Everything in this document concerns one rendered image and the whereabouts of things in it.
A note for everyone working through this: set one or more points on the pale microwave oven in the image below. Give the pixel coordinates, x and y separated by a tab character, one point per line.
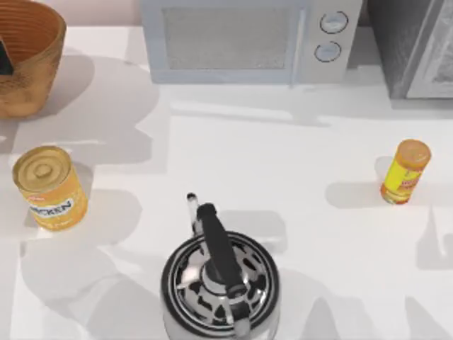
226	40

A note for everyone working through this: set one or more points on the microwave knob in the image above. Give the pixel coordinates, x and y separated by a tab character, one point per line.
333	21
328	51

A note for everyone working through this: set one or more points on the yellow can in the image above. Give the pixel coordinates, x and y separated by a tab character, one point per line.
51	189

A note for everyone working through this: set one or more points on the yellow and orange bottle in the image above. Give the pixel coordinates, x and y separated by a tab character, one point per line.
405	173

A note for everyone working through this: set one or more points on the wooden basket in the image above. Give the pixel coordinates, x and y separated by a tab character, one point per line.
39	53

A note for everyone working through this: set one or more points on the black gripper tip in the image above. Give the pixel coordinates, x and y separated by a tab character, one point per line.
4	60

